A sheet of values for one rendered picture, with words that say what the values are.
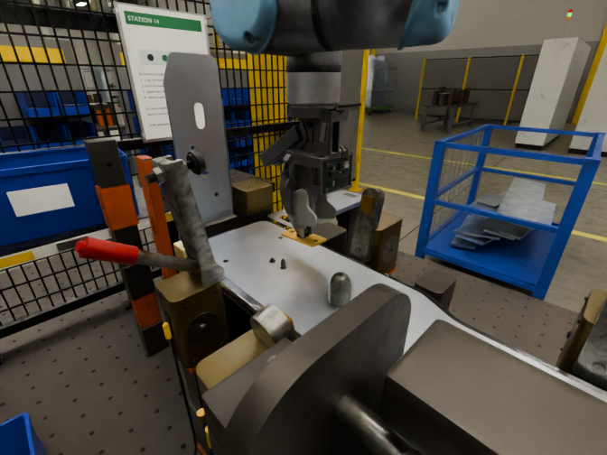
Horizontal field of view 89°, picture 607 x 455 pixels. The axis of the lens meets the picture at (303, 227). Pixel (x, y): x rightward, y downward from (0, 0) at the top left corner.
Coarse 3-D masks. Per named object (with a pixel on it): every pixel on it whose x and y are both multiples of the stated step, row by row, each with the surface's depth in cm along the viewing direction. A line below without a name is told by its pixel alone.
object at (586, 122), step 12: (600, 72) 548; (600, 84) 553; (588, 96) 568; (600, 96) 558; (588, 108) 573; (600, 108) 563; (588, 120) 578; (600, 120) 568; (576, 144) 599; (588, 144) 588
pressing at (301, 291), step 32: (256, 224) 70; (224, 256) 57; (256, 256) 57; (288, 256) 57; (320, 256) 57; (224, 288) 48; (256, 288) 48; (288, 288) 48; (320, 288) 48; (352, 288) 48; (416, 288) 49; (320, 320) 42; (416, 320) 42; (448, 320) 42; (512, 352) 37; (576, 384) 33
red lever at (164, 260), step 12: (84, 240) 32; (96, 240) 32; (84, 252) 31; (96, 252) 31; (108, 252) 32; (120, 252) 33; (132, 252) 34; (144, 252) 36; (132, 264) 34; (144, 264) 35; (156, 264) 36; (168, 264) 38; (180, 264) 39; (192, 264) 40
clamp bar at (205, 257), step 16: (160, 160) 34; (176, 160) 34; (192, 160) 36; (160, 176) 34; (176, 176) 34; (176, 192) 34; (192, 192) 36; (176, 208) 36; (192, 208) 36; (176, 224) 39; (192, 224) 37; (192, 240) 38; (208, 240) 39; (192, 256) 40; (208, 256) 40
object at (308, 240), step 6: (282, 234) 56; (288, 234) 56; (294, 234) 56; (306, 234) 54; (312, 234) 56; (294, 240) 54; (300, 240) 53; (306, 240) 53; (312, 240) 53; (318, 240) 53; (324, 240) 53; (312, 246) 51
